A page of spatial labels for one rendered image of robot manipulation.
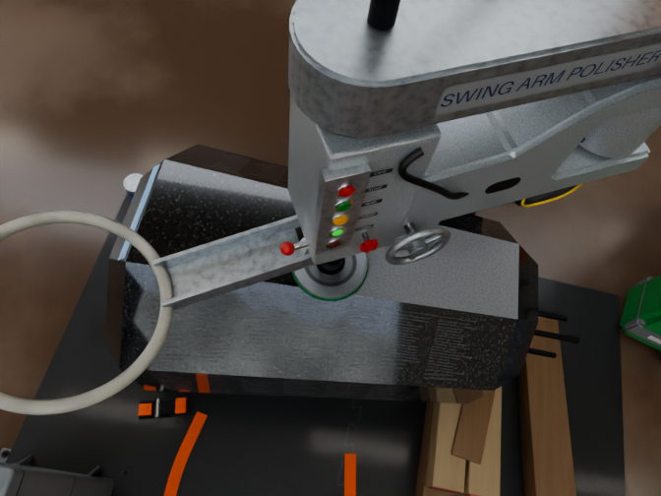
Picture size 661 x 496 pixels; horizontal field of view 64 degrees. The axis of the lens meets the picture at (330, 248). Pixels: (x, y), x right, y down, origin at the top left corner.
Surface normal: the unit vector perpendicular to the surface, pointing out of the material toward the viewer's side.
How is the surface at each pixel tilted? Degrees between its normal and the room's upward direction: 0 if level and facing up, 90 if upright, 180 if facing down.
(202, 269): 8
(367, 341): 45
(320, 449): 0
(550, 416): 0
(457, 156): 4
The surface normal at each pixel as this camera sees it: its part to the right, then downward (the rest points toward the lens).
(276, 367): -0.03, 0.33
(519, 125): -0.54, -0.17
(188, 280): -0.05, -0.39
